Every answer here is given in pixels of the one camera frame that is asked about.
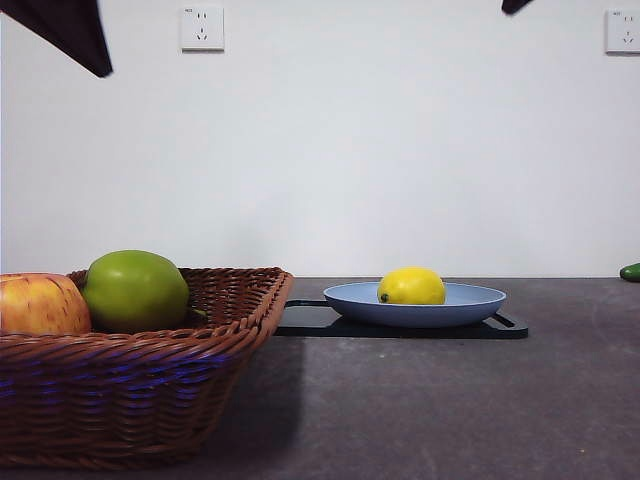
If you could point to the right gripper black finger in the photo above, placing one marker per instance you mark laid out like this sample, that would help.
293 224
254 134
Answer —
512 5

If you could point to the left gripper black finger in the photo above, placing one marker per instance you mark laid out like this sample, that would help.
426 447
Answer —
65 25

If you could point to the yellow lemon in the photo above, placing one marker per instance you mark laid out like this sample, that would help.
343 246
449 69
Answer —
412 285

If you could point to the blue round plate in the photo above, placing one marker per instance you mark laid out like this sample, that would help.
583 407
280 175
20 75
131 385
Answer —
415 316

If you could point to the brown wicker basket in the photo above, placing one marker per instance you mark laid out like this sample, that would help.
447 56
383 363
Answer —
125 390

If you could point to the green apple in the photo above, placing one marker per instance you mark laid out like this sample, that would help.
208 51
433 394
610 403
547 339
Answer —
130 290

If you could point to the red yellow apple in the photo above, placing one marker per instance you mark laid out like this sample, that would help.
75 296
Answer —
35 305

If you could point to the dark green vegetable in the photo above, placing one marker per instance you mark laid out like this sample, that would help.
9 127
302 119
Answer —
632 272

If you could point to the small green stem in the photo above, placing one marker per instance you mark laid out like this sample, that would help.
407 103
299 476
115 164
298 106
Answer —
198 314

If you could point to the black flat tray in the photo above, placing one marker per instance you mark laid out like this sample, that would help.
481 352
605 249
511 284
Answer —
310 326

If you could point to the white wall socket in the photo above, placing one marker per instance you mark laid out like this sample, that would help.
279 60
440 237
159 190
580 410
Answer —
624 31
202 27

